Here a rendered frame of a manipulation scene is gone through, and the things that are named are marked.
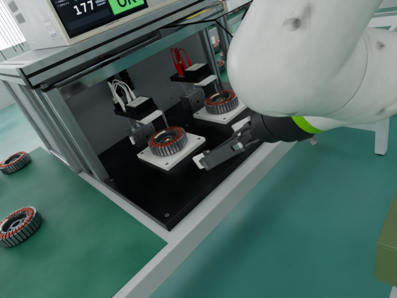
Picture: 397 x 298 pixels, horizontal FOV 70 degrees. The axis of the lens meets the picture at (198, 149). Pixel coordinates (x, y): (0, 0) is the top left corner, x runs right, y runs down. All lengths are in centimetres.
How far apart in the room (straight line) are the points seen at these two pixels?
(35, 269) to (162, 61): 76
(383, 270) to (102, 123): 83
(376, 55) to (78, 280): 61
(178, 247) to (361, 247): 102
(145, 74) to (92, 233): 58
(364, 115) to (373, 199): 133
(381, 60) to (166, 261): 48
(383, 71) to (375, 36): 4
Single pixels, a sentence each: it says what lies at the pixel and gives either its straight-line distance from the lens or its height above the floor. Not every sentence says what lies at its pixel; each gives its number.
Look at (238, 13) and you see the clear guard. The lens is 83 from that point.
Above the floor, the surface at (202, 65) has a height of 92.
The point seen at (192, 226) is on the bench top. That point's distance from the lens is 61.
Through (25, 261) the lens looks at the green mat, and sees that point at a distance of 80.
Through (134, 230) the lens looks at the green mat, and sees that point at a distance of 67.
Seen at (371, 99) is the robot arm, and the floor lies 102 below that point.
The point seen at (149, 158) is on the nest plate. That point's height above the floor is 78.
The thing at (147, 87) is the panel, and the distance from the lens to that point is 106.
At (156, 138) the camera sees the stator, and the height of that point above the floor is 81.
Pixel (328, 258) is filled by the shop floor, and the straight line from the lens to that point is 143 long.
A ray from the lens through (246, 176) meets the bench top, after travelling 68.
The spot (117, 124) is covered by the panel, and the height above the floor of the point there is 82.
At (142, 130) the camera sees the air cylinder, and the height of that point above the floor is 82.
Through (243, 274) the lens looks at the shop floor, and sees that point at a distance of 141.
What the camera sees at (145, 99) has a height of 92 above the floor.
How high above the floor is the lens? 118
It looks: 31 degrees down
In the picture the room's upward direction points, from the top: 20 degrees counter-clockwise
